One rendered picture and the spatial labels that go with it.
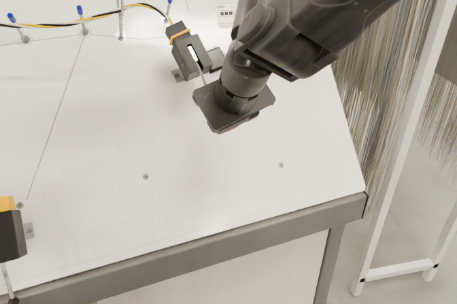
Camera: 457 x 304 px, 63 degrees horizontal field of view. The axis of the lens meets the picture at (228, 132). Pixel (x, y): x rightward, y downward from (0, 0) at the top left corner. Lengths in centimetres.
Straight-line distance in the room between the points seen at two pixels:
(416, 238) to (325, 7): 172
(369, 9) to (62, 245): 53
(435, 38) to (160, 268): 81
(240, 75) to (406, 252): 158
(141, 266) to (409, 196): 174
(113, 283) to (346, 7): 53
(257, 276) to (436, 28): 71
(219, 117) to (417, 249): 155
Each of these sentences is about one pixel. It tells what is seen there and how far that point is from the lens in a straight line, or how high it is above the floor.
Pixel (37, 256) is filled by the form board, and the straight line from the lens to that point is 66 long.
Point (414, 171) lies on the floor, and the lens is 238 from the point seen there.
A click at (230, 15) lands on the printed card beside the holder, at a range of 75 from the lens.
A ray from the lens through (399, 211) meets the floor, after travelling 209.
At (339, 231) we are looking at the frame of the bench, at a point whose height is 73.
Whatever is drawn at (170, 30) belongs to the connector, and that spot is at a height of 117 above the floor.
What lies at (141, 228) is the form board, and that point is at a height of 90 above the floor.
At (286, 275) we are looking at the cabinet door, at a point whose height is 63.
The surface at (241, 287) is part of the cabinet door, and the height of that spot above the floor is 64.
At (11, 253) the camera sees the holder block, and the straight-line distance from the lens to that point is 56.
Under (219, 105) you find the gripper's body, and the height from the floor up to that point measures 111.
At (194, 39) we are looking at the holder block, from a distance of 61.
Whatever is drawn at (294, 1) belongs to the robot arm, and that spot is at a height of 127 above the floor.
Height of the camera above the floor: 137
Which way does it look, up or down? 34 degrees down
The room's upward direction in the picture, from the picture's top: straight up
